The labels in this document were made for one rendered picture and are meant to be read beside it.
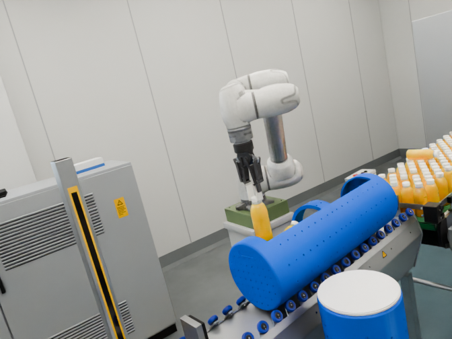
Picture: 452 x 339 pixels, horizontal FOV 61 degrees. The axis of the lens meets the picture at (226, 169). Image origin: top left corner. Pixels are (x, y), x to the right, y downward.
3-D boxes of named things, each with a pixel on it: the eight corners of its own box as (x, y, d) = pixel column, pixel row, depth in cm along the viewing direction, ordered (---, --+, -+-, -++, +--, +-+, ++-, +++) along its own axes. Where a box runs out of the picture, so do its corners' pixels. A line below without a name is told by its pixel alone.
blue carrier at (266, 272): (239, 302, 162) (220, 239, 158) (354, 222, 214) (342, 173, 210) (288, 319, 140) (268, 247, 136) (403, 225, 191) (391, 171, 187)
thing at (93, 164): (69, 175, 288) (65, 166, 286) (99, 166, 302) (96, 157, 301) (74, 176, 279) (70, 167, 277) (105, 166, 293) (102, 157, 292)
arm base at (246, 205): (229, 209, 240) (227, 201, 238) (257, 198, 250) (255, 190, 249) (246, 214, 224) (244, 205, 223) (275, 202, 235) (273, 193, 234)
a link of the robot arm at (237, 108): (224, 131, 139) (259, 122, 138) (213, 88, 136) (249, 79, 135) (225, 128, 150) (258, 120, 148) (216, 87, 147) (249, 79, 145)
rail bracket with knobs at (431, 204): (420, 224, 203) (418, 205, 201) (426, 218, 207) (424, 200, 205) (440, 226, 195) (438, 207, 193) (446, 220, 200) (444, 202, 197)
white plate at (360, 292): (403, 270, 139) (404, 274, 140) (327, 268, 153) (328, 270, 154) (396, 317, 116) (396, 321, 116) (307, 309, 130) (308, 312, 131)
